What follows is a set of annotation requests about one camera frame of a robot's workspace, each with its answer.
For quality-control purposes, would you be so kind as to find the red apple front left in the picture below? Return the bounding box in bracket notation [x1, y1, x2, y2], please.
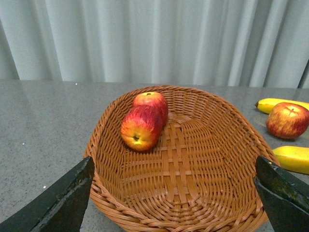
[120, 104, 163, 151]

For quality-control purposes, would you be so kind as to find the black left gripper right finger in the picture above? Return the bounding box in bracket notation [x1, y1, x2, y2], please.
[253, 156, 309, 232]

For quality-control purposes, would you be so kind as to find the brown woven wicker basket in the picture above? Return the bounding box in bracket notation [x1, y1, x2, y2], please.
[84, 85, 277, 232]

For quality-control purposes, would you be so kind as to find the red apple back left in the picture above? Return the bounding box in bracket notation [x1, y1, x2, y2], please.
[133, 92, 169, 126]

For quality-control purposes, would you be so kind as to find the red yellow apple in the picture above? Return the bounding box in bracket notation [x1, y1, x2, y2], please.
[266, 102, 309, 140]

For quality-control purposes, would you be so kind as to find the yellow banana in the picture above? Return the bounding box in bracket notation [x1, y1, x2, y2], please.
[272, 146, 309, 174]
[255, 98, 309, 114]

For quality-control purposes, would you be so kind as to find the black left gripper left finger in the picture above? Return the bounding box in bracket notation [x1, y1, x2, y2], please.
[0, 157, 95, 232]

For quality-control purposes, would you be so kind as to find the white pleated curtain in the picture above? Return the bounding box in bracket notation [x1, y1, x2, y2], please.
[0, 0, 309, 88]

